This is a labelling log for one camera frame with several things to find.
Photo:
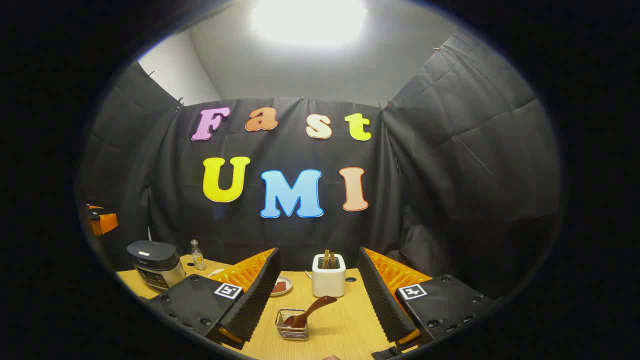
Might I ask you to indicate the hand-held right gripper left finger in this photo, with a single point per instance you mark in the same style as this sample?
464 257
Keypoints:
255 300

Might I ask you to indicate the brown toast slice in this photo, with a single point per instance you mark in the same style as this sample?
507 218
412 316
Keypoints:
333 261
326 260

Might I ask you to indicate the brown wooden spoon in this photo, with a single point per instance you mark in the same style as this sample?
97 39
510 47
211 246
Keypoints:
320 303

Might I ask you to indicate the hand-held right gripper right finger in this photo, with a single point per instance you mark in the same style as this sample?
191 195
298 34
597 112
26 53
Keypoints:
382 300

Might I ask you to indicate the white toaster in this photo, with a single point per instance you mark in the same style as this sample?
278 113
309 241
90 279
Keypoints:
328 282

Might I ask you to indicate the white round plate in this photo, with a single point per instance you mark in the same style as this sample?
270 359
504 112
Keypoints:
286 291

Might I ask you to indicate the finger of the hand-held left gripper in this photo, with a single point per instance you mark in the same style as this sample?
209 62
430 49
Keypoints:
104 223

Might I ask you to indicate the red meat piece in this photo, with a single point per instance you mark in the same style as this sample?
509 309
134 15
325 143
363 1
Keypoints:
279 287

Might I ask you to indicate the black silver rice cooker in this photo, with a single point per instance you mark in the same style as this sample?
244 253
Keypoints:
155 265

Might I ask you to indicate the small glass bottle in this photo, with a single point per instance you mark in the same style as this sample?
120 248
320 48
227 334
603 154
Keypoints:
198 259

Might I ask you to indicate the large ceiling light panel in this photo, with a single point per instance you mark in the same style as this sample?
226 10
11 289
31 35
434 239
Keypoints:
307 20

